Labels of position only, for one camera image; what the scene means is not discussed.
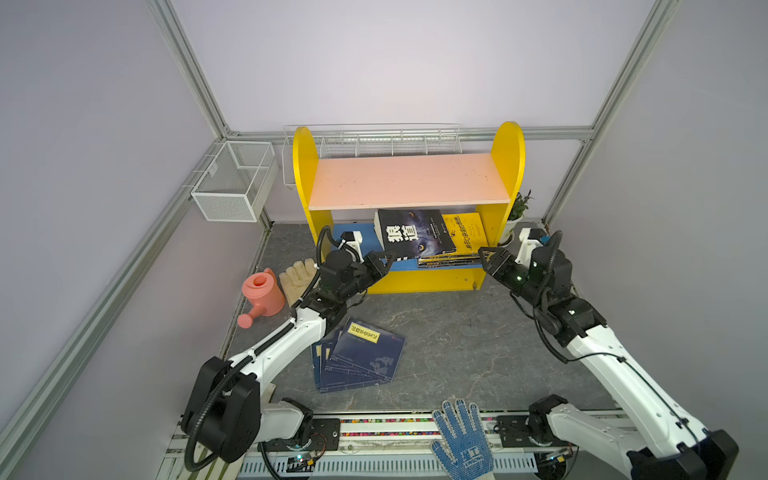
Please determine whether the front rail with cable tray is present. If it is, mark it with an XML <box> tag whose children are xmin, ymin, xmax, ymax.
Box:
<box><xmin>157</xmin><ymin>410</ymin><xmax>688</xmax><ymax>480</ymax></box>

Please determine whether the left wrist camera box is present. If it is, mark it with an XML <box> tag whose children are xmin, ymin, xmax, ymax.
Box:
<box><xmin>341</xmin><ymin>230</ymin><xmax>363</xmax><ymax>258</ymax></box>

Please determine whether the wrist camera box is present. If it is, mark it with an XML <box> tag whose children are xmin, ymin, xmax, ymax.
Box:
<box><xmin>515</xmin><ymin>227</ymin><xmax>550</xmax><ymax>267</ymax></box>
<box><xmin>341</xmin><ymin>230</ymin><xmax>363</xmax><ymax>258</ymax></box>

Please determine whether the yellow blue-figure cartoon book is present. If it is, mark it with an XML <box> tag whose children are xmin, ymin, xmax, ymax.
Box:
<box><xmin>442</xmin><ymin>212</ymin><xmax>488</xmax><ymax>255</ymax></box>

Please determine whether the blue dotted knit glove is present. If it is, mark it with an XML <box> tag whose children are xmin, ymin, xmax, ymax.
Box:
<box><xmin>431</xmin><ymin>399</ymin><xmax>495</xmax><ymax>480</ymax></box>

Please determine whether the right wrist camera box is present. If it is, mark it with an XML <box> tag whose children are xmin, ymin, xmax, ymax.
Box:
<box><xmin>515</xmin><ymin>227</ymin><xmax>550</xmax><ymax>267</ymax></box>

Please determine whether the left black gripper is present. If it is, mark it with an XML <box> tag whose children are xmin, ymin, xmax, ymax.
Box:
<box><xmin>339</xmin><ymin>250</ymin><xmax>395</xmax><ymax>302</ymax></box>

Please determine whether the black wolf cover book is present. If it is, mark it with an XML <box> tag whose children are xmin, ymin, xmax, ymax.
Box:
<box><xmin>374</xmin><ymin>209</ymin><xmax>456</xmax><ymax>260</ymax></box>

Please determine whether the yellow shelf with coloured boards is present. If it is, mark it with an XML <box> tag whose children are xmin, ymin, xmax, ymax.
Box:
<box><xmin>292</xmin><ymin>121</ymin><xmax>527</xmax><ymax>296</ymax></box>

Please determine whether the pink watering can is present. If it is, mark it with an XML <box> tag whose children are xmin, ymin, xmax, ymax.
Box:
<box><xmin>237</xmin><ymin>268</ymin><xmax>286</xmax><ymax>329</ymax></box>

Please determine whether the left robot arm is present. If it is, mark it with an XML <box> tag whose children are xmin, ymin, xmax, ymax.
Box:
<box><xmin>181</xmin><ymin>248</ymin><xmax>395</xmax><ymax>472</ymax></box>

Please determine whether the white mesh wall basket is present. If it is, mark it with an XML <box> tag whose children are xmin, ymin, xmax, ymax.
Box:
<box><xmin>192</xmin><ymin>141</ymin><xmax>279</xmax><ymax>223</ymax></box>

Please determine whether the small potted green plant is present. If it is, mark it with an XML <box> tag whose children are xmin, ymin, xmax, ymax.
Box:
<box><xmin>501</xmin><ymin>190</ymin><xmax>532</xmax><ymax>243</ymax></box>

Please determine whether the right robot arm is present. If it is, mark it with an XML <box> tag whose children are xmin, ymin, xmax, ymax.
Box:
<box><xmin>479</xmin><ymin>233</ymin><xmax>739</xmax><ymax>479</ymax></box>

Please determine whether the dark blue classic book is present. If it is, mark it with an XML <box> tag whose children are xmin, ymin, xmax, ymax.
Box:
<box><xmin>331</xmin><ymin>318</ymin><xmax>406</xmax><ymax>381</ymax></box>

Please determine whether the beige work glove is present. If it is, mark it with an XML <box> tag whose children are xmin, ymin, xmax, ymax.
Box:
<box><xmin>278</xmin><ymin>258</ymin><xmax>317</xmax><ymax>305</ymax></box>

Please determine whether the yellow cartoon boy book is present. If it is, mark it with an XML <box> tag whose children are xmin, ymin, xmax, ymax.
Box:
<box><xmin>418</xmin><ymin>253</ymin><xmax>481</xmax><ymax>269</ymax></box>

